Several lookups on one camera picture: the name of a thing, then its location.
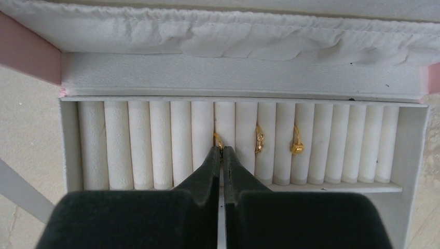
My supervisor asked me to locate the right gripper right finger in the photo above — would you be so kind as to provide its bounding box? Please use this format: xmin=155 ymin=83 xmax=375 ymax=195
xmin=223 ymin=146 xmax=392 ymax=248

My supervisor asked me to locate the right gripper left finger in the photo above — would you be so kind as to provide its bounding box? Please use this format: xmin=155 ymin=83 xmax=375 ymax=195
xmin=37 ymin=147 xmax=220 ymax=248

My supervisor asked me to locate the pink jewelry box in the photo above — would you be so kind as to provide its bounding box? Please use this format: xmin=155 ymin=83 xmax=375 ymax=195
xmin=1 ymin=1 xmax=439 ymax=248

